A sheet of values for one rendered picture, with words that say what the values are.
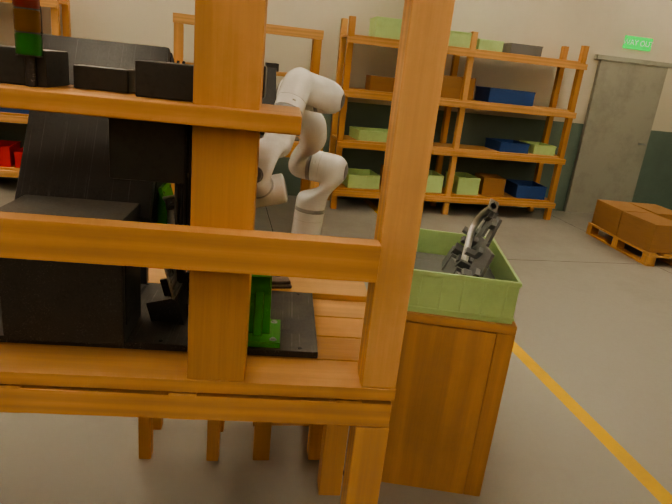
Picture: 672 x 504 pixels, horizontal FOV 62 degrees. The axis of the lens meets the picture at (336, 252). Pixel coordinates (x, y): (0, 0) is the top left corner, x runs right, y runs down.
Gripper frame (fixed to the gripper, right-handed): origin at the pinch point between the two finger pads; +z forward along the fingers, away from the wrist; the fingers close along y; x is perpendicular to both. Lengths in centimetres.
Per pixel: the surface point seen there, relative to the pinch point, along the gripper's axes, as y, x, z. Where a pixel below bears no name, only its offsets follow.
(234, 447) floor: -126, 46, 16
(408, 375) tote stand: -89, 37, -63
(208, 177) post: 32.0, 15.6, -17.0
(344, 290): -51, 13, -44
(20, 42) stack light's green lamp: 54, -9, 14
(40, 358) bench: 0, 37, 36
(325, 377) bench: -12, 52, -33
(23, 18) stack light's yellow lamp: 57, -12, 12
